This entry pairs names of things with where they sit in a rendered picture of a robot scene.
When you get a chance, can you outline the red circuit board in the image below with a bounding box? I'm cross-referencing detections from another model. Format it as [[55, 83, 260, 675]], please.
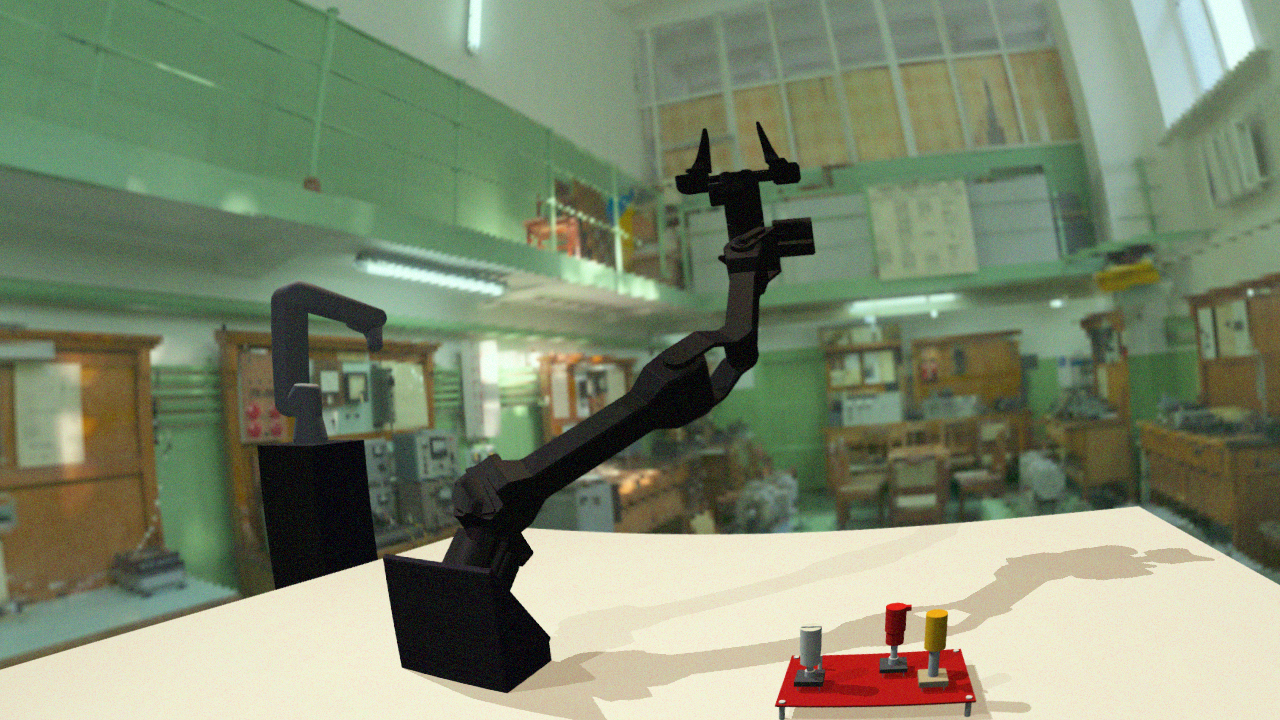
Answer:
[[774, 603, 977, 720]]

